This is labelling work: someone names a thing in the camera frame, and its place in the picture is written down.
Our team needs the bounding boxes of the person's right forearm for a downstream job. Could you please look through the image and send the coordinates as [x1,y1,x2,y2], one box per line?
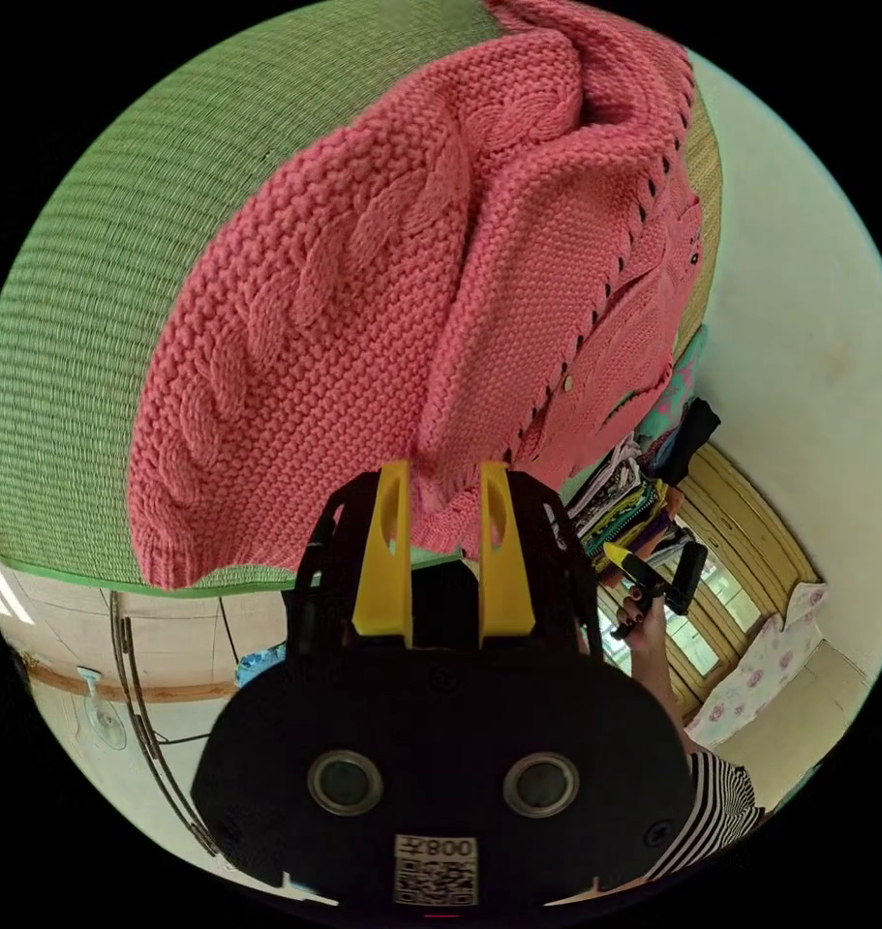
[628,638,697,758]

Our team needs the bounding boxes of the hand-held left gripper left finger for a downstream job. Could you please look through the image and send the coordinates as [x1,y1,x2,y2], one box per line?
[351,460,413,645]

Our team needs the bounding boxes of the bed with green woven mat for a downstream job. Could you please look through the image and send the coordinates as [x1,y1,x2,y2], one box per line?
[0,0,726,599]

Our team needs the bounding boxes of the pink knitted cardigan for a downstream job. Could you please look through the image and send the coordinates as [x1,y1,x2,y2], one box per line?
[126,0,704,591]

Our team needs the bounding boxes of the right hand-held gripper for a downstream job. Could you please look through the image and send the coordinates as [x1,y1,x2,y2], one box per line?
[602,542,676,642]

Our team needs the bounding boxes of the pile of clothes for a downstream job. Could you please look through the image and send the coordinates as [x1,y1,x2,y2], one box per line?
[562,324,723,576]

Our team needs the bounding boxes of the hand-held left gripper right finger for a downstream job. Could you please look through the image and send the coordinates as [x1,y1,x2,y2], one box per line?
[477,461,537,648]

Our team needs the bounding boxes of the person's right hand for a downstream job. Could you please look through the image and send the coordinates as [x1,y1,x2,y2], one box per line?
[613,584,668,656]

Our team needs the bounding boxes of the wall fan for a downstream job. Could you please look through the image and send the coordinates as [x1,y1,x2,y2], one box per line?
[76,666,130,753]

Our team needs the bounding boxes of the floral curtain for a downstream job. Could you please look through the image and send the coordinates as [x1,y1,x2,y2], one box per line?
[684,580,828,750]

